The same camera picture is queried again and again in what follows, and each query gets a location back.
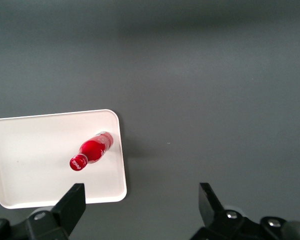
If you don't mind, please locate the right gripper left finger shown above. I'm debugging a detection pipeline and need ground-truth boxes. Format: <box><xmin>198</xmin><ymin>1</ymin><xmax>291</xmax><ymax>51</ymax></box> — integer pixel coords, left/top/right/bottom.
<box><xmin>27</xmin><ymin>182</ymin><xmax>87</xmax><ymax>240</ymax></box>

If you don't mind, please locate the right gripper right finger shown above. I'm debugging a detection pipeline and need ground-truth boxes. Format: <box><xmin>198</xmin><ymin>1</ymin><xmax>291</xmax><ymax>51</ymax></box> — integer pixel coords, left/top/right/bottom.
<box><xmin>189</xmin><ymin>182</ymin><xmax>262</xmax><ymax>240</ymax></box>

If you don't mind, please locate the red coke bottle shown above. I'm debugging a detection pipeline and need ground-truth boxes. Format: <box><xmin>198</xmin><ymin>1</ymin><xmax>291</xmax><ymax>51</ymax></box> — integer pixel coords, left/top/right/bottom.
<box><xmin>69</xmin><ymin>130</ymin><xmax>114</xmax><ymax>173</ymax></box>

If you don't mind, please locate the pale pink plastic tray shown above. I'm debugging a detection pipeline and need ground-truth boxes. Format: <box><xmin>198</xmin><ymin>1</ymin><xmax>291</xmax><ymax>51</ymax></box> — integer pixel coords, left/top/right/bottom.
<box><xmin>0</xmin><ymin>108</ymin><xmax>127</xmax><ymax>210</ymax></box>

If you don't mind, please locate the dark grey table mat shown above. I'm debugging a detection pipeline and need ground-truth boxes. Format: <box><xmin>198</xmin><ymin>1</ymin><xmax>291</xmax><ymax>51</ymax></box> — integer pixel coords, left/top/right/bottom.
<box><xmin>0</xmin><ymin>0</ymin><xmax>300</xmax><ymax>240</ymax></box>

